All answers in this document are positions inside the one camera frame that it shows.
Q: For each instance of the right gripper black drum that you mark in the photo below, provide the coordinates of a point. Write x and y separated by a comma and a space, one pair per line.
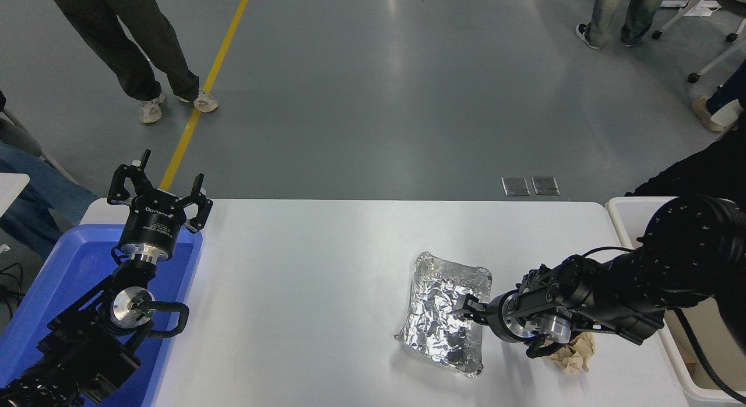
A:
500, 316

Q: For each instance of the left gripper black drum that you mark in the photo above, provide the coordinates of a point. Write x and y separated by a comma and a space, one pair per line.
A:
152, 226

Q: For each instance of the foil plate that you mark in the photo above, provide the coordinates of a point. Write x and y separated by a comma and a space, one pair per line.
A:
437, 313

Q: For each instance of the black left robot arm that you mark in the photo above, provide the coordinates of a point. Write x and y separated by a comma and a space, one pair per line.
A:
87, 348

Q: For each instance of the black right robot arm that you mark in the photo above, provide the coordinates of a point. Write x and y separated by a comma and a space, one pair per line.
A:
670, 267

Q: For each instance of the crumpled tan paper ball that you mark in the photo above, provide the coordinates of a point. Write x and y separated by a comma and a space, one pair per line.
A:
577, 354

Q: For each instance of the seated person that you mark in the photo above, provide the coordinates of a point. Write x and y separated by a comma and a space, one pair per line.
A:
41, 203

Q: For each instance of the blue plastic tray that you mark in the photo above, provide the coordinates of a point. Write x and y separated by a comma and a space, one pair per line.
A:
70, 273

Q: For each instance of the small white side table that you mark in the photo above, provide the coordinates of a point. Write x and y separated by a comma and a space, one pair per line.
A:
10, 191

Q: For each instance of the grey chair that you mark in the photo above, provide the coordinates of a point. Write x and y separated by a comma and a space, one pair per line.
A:
17, 137

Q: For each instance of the metal floor outlet cover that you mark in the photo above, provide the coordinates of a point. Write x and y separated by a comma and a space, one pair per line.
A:
516, 186
546, 185

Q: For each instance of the standing person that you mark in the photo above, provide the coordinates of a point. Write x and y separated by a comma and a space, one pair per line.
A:
128, 39

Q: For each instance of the large pale bin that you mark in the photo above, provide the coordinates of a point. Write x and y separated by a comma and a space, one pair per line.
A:
629, 214

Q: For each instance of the person with tan shoes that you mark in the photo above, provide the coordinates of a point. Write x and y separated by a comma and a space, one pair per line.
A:
708, 112

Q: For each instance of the walking person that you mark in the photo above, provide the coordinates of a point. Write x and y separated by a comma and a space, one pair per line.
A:
609, 13

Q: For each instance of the white wheeled chair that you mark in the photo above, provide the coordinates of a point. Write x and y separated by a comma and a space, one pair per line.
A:
714, 60

